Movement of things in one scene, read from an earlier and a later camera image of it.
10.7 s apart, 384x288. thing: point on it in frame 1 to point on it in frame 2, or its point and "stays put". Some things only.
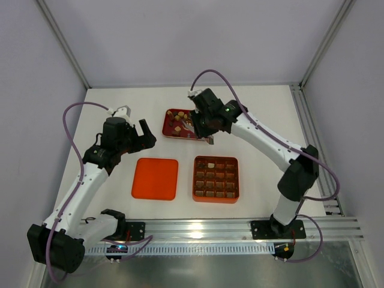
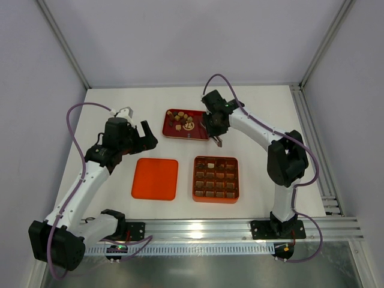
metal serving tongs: x=209 y=138 to x=216 y=138
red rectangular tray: x=177 y=123 stays put
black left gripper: x=139 y=140 stays put
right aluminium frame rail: x=332 y=207 stays put
